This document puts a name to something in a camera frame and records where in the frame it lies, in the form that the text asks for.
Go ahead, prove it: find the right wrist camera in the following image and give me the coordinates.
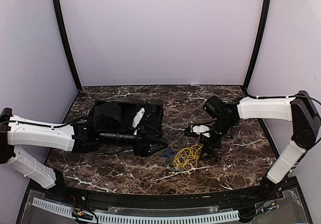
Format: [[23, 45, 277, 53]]
[[185, 125, 210, 138]]

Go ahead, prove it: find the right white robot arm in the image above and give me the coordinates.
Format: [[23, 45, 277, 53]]
[[193, 90, 320, 201]]

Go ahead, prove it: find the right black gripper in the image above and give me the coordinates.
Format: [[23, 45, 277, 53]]
[[199, 118, 235, 160]]

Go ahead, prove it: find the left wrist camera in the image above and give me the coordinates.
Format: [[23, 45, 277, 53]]
[[132, 107, 147, 136]]

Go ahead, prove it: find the black three-compartment bin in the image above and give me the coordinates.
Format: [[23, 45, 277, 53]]
[[88, 100, 163, 138]]

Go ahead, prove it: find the right black frame post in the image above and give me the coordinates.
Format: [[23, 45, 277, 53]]
[[242, 0, 271, 92]]

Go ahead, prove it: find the blue cable bundle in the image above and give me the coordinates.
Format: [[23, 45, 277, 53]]
[[162, 147, 179, 171]]

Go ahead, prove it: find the white slotted cable duct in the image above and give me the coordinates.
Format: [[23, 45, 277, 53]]
[[32, 198, 239, 224]]

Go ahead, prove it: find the left black frame post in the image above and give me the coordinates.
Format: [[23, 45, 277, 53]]
[[52, 0, 82, 91]]

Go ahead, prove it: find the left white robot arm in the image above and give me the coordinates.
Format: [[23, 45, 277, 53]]
[[1, 100, 168, 202]]

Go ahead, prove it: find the yellow cable bundle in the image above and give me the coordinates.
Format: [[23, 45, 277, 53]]
[[171, 143, 204, 172]]

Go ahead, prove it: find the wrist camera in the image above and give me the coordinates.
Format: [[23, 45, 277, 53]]
[[185, 125, 210, 138], [132, 107, 147, 136]]

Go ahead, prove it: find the black frame post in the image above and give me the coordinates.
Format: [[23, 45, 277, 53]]
[[242, 0, 271, 92], [52, 0, 82, 91]]

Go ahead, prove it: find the black front rail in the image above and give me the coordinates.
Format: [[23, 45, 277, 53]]
[[42, 186, 264, 209]]

